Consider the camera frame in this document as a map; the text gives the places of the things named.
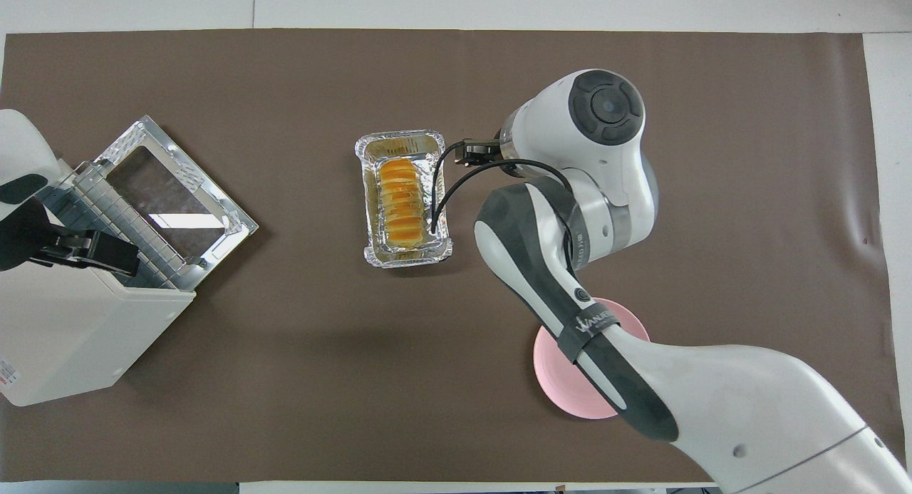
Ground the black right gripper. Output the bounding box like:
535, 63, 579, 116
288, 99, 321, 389
454, 138, 507, 168

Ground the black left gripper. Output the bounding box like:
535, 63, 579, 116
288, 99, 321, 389
0, 196, 141, 277

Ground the aluminium foil tray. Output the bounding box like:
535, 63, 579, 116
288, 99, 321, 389
354, 129, 454, 269

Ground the yellow sliced bread loaf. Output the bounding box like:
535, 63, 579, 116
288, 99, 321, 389
378, 159, 427, 249

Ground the cream toaster oven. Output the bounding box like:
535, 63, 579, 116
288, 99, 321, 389
0, 115, 259, 408

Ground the glass oven door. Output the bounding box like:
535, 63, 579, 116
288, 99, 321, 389
94, 115, 259, 293

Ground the brown table mat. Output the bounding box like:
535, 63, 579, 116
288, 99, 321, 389
0, 29, 898, 484

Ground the pink round plate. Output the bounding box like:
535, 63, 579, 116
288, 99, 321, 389
533, 298, 651, 420

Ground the metal oven wire rack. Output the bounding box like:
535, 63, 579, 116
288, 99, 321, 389
28, 163, 197, 292

